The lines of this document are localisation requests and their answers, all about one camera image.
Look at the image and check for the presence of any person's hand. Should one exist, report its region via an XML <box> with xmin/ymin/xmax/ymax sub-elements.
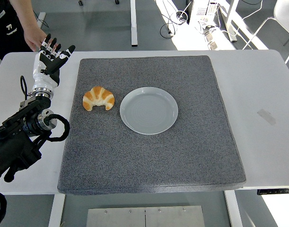
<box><xmin>23</xmin><ymin>23</ymin><xmax>48</xmax><ymax>52</ymax></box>

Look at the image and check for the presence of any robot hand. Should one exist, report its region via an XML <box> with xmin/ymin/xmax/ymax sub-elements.
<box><xmin>30</xmin><ymin>33</ymin><xmax>76</xmax><ymax>92</ymax></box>

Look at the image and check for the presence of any croissant bread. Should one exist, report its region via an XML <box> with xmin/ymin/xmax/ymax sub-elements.
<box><xmin>82</xmin><ymin>86</ymin><xmax>115</xmax><ymax>112</ymax></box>

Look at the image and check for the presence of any grey round plate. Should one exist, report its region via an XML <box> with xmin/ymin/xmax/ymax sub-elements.
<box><xmin>119</xmin><ymin>87</ymin><xmax>179</xmax><ymax>136</ymax></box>

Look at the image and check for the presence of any grey metal plate with screws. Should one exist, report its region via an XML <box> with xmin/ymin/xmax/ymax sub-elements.
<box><xmin>86</xmin><ymin>205</ymin><xmax>206</xmax><ymax>227</ymax></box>

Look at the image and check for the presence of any white background table leg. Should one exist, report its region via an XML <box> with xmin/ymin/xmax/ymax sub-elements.
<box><xmin>36</xmin><ymin>12</ymin><xmax>47</xmax><ymax>34</ymax></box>
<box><xmin>223</xmin><ymin>0</ymin><xmax>239</xmax><ymax>43</ymax></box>

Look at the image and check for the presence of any person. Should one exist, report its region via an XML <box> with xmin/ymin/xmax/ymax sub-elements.
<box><xmin>0</xmin><ymin>0</ymin><xmax>34</xmax><ymax>61</ymax></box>

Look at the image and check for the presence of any grey felt mat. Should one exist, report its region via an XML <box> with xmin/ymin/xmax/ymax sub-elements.
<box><xmin>57</xmin><ymin>55</ymin><xmax>246</xmax><ymax>196</ymax></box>

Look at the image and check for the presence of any computer tower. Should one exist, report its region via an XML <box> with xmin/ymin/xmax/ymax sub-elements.
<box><xmin>188</xmin><ymin>0</ymin><xmax>222</xmax><ymax>24</ymax></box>

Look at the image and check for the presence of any white chair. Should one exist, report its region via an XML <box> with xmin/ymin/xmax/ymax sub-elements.
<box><xmin>242</xmin><ymin>0</ymin><xmax>289</xmax><ymax>64</ymax></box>

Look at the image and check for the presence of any black table control panel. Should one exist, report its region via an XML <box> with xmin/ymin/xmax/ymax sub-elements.
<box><xmin>257</xmin><ymin>188</ymin><xmax>289</xmax><ymax>196</ymax></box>

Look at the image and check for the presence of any white background table post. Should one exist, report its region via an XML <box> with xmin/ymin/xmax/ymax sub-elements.
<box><xmin>130</xmin><ymin>0</ymin><xmax>139</xmax><ymax>47</ymax></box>

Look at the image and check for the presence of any black floor cable loop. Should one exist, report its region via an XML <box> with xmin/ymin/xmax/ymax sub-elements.
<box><xmin>159</xmin><ymin>10</ymin><xmax>190</xmax><ymax>37</ymax></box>

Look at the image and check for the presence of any white floor cable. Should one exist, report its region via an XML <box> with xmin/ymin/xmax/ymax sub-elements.
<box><xmin>236</xmin><ymin>0</ymin><xmax>263</xmax><ymax>33</ymax></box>

